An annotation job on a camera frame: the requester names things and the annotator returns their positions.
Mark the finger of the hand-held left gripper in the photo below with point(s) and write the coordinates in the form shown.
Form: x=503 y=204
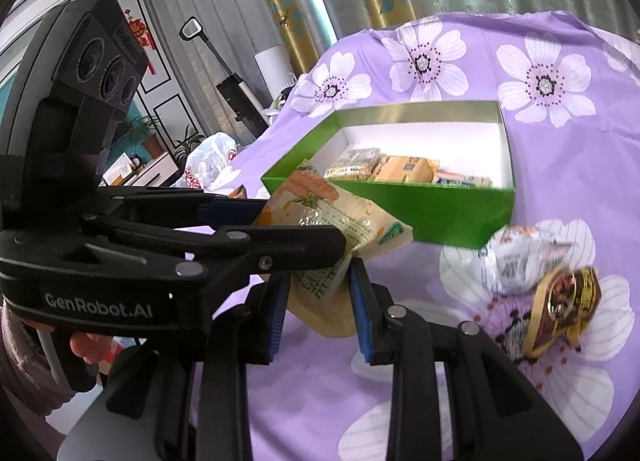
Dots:
x=235 y=211
x=300 y=246

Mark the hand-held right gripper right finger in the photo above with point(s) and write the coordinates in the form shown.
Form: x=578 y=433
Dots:
x=361 y=311

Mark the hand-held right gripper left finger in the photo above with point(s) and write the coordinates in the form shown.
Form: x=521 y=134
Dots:
x=277 y=321

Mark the red orange snack packet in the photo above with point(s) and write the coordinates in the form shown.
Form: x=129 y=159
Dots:
x=237 y=192

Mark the pale yellow snack packet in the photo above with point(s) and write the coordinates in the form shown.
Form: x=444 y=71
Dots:
x=350 y=221

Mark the tan snack packet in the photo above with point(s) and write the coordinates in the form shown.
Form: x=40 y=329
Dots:
x=352 y=163

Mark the green cardboard box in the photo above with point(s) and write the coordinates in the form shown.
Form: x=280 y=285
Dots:
x=440 y=216

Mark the white peanut snack packet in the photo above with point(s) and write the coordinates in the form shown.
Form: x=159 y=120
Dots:
x=515 y=261

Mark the white red-striped snack packet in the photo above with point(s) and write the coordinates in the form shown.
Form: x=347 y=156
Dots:
x=462 y=180

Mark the brown gold snack packet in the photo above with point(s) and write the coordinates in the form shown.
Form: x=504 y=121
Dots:
x=560 y=306

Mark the person's left hand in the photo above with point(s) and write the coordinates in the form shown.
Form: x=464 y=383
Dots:
x=92 y=347

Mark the white plastic bag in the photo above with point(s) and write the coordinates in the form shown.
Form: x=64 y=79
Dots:
x=210 y=161

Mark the potted green plant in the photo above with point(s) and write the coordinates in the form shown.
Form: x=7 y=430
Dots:
x=145 y=131
x=187 y=143

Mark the white low cabinet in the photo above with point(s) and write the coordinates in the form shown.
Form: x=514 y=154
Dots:
x=150 y=168

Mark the black stick vacuum cleaner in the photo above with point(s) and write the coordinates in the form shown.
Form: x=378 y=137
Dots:
x=240 y=101

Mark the white tall appliance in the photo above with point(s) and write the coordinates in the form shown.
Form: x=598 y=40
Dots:
x=272 y=71

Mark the purple floral cloth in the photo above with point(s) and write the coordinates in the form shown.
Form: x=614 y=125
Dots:
x=575 y=166

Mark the red wall ornament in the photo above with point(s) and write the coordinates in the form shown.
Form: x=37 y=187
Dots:
x=137 y=28

